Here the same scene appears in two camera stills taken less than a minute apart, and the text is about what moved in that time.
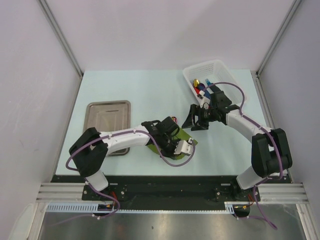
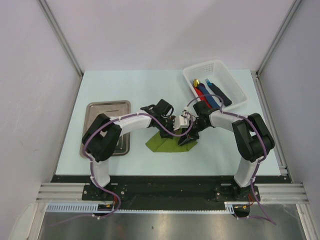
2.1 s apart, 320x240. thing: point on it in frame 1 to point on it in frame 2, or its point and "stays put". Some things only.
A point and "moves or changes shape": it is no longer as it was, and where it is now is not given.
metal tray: [109, 116] stays put
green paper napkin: [181, 135] moves or changes shape
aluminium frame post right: [284, 23] stays put
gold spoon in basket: [196, 82] stays put
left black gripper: [170, 153] to [165, 134]
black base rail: [193, 193] stays put
